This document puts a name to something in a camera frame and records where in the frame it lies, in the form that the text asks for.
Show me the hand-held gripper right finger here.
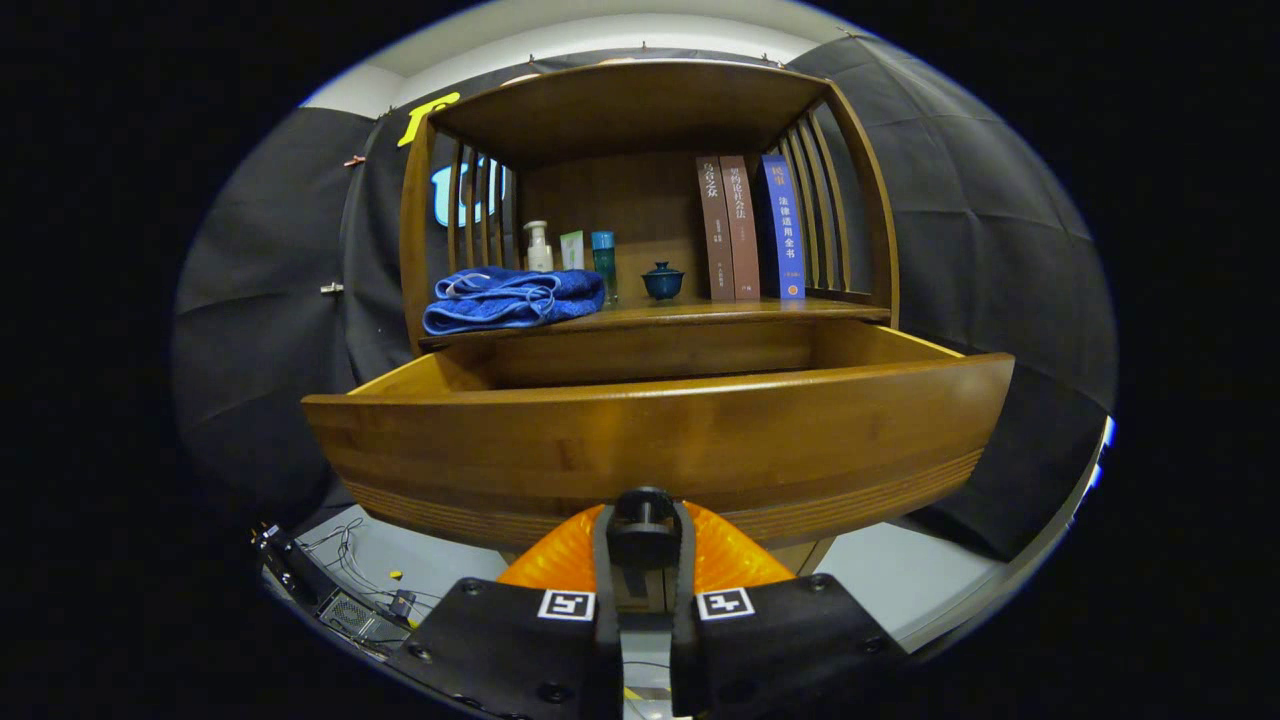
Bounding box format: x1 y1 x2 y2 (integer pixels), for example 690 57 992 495
670 500 911 720

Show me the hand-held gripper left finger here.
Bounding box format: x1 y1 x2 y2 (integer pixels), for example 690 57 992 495
385 503 641 720

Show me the wooden drawer with black knob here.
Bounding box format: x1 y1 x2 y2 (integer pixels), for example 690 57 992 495
302 320 1016 571

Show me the wooden cabinet countertop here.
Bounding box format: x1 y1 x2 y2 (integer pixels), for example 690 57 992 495
420 298 891 351

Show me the brown wooden cabinet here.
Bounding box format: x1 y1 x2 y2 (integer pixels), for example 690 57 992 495
398 60 901 576

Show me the grey vented device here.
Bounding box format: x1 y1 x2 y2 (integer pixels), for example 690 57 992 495
318 588 401 649

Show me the black electronics box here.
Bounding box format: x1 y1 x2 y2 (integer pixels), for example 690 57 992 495
255 522 326 603

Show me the folded blue towel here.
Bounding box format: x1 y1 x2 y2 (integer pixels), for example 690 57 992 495
422 266 607 336

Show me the teal bottle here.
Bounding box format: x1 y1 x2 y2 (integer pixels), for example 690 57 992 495
591 231 618 306

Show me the dark brown book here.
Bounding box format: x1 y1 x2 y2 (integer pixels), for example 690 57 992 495
696 156 736 302

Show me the reddish brown book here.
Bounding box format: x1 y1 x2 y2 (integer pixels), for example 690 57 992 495
720 155 761 301

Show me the blue book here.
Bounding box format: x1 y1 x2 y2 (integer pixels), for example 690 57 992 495
758 153 807 301

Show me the white panel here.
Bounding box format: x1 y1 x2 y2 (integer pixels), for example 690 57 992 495
1070 415 1118 531

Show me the black backdrop cloth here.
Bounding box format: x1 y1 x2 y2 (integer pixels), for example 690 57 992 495
170 35 1116 561

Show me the tangled cable bundle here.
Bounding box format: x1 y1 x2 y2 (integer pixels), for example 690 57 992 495
300 515 446 623

